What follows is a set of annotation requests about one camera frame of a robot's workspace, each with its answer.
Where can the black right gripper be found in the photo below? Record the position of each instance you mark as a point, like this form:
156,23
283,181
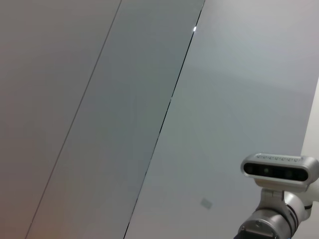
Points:
243,236

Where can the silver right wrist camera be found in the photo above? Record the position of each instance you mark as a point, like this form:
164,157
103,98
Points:
276,171

